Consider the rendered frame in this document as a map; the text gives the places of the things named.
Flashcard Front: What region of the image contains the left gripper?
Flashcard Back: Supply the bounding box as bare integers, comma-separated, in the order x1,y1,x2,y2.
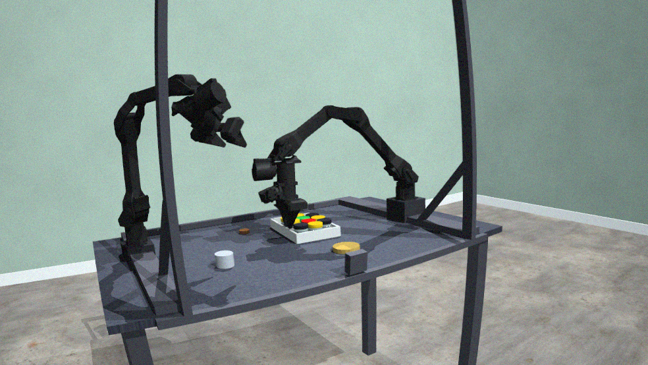
190,109,247,148

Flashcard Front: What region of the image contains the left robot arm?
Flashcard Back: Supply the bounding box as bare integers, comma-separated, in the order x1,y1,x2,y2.
114,74,231,246

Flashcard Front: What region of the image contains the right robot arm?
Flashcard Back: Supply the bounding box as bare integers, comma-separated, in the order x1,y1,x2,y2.
252,105,419,204

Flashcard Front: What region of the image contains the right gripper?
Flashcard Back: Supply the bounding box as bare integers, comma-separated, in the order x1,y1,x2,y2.
274,178,308,229

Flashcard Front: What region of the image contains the white tray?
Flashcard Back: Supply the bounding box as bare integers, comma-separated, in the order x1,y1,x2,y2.
270,217,340,244

